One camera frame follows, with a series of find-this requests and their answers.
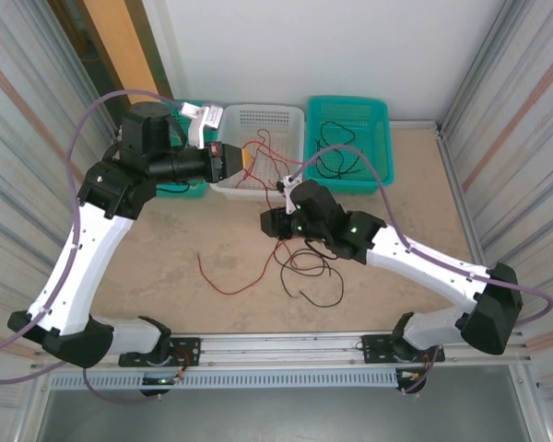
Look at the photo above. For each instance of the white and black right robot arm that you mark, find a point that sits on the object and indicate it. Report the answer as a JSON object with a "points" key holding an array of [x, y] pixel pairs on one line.
{"points": [[419, 262]]}

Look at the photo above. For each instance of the teal plastic basket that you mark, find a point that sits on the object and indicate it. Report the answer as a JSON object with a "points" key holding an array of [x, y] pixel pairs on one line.
{"points": [[189, 193], [373, 138]]}

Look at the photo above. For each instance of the white plastic basket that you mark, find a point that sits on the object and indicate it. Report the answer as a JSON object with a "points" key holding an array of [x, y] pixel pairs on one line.
{"points": [[276, 119]]}

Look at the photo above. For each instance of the orange wooden door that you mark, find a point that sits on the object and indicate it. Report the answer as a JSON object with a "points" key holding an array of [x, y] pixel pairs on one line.
{"points": [[120, 46]]}

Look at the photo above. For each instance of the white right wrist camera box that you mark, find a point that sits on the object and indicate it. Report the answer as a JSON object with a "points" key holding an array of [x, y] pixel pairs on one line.
{"points": [[288, 200]]}

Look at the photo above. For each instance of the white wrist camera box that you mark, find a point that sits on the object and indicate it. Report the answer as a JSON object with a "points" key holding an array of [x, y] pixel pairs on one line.
{"points": [[288, 200], [203, 119]]}

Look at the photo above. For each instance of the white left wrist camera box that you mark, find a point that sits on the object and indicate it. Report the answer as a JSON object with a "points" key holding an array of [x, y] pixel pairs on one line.
{"points": [[203, 119]]}

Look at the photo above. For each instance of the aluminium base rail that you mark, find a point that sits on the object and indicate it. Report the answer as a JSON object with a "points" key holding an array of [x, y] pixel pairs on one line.
{"points": [[281, 350]]}

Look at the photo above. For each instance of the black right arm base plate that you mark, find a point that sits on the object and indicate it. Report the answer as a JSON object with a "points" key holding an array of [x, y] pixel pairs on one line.
{"points": [[373, 347]]}

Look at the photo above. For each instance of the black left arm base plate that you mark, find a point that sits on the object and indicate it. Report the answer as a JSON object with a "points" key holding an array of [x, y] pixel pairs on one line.
{"points": [[189, 350]]}

